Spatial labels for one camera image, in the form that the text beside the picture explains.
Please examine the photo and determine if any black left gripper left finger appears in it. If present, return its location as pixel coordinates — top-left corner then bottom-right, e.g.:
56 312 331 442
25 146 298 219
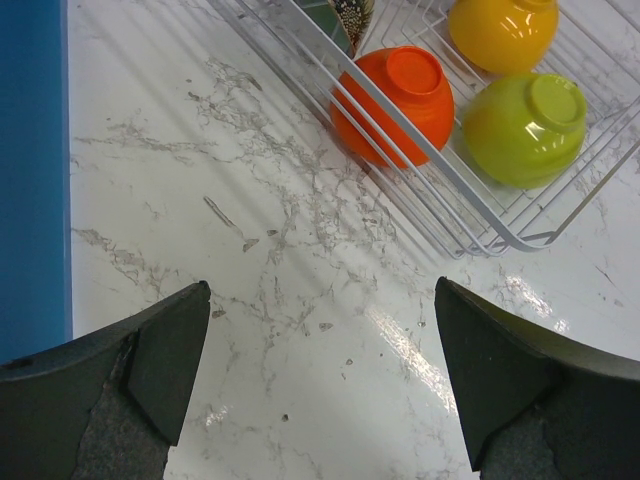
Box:
1 281 210 479

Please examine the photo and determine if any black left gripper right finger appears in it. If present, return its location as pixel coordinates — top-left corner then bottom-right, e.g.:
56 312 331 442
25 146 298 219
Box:
435 277 639 479

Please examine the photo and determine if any lime green plastic bowl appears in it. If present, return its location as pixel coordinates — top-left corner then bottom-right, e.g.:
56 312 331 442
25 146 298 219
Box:
462 73 588 189

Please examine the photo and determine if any red-orange plastic bowl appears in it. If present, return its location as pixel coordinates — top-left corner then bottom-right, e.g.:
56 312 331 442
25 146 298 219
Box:
330 46 455 169

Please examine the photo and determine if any yellow-orange plastic bowl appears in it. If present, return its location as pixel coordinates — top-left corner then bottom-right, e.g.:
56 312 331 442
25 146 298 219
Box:
448 0 559 75

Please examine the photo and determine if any green celadon ceramic bowl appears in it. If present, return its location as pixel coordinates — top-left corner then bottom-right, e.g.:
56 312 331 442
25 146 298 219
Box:
296 0 375 59

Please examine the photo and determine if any blue pink shelf unit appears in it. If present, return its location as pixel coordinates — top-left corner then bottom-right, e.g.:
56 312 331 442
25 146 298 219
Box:
1 1 73 363

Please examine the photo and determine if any white wire dish rack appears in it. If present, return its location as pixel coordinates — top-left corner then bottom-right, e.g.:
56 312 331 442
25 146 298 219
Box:
215 1 639 258

